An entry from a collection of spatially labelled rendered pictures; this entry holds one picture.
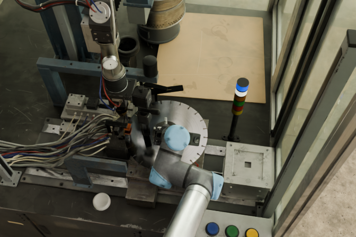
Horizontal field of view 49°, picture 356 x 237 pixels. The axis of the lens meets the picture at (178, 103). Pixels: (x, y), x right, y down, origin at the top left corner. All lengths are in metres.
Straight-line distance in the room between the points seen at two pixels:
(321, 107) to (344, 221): 1.69
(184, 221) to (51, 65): 0.96
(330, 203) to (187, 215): 1.65
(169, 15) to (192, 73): 0.31
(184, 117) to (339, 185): 1.37
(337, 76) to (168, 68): 1.26
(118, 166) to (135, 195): 0.17
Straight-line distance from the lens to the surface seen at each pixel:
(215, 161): 1.75
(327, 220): 2.59
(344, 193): 2.69
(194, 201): 1.11
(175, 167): 1.19
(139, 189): 1.62
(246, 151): 1.62
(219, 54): 2.11
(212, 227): 1.48
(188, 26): 2.25
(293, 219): 1.36
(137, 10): 1.53
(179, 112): 1.63
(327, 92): 0.94
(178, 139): 1.18
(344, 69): 0.88
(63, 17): 1.89
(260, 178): 1.58
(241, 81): 1.48
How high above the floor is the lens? 2.31
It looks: 55 degrees down
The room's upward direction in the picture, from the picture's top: straight up
